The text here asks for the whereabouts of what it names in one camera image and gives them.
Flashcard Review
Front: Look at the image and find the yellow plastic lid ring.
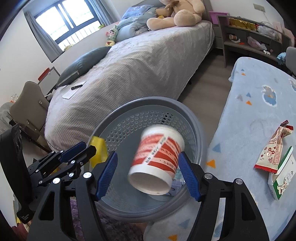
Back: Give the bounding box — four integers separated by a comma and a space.
89, 136, 109, 168

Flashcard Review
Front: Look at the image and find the grey bed with checked sheet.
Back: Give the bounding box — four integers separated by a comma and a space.
44, 18, 215, 151

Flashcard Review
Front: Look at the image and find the pink storage box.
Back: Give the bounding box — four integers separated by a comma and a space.
209, 11, 230, 25

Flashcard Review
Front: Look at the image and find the purple fuzzy rug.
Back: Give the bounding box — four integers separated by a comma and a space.
70, 197, 143, 241

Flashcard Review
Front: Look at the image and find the red white snack bag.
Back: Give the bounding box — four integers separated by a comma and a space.
254, 120, 293, 174

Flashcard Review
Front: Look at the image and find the green white medicine box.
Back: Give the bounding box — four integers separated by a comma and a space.
267, 146, 295, 200

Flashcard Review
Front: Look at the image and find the pink plastic bag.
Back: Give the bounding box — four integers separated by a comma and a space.
247, 36, 267, 51

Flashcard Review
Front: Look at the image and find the grey wooden shelf desk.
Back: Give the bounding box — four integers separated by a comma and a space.
218, 16, 292, 67

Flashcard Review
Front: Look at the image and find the purple small box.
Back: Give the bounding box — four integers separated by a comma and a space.
167, 180, 185, 196

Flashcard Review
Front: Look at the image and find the light blue folded quilt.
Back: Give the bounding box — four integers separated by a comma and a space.
114, 4, 157, 42

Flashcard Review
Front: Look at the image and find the black marker pen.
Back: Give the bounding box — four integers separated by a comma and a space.
71, 84, 83, 90

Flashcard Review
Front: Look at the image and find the window with black frame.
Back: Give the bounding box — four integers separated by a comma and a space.
34, 0, 105, 51

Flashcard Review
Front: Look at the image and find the beige chair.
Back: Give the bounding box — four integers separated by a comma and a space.
9, 81, 51, 153

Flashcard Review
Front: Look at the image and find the light blue patterned blanket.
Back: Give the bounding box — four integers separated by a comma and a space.
143, 56, 296, 241

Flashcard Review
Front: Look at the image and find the grey curtain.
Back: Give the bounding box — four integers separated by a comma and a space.
24, 11, 63, 62

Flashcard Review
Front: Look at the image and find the dark green pillow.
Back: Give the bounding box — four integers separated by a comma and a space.
55, 46, 111, 89

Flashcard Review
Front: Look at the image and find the white paper notebook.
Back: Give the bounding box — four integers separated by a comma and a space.
62, 81, 86, 99

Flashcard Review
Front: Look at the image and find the large beige teddy bear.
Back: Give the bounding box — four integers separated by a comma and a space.
147, 0, 206, 31

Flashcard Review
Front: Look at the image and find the small green plush doll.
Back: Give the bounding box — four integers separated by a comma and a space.
106, 25, 118, 46

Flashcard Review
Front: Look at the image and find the red white paper cup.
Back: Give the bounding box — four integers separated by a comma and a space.
127, 125, 185, 195

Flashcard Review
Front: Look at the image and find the whiteboard with red clip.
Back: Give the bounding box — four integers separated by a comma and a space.
38, 67, 60, 95

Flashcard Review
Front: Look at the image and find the wall power socket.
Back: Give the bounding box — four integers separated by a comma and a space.
253, 3, 265, 13

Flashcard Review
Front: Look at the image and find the grey office chair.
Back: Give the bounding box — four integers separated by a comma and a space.
285, 46, 296, 76

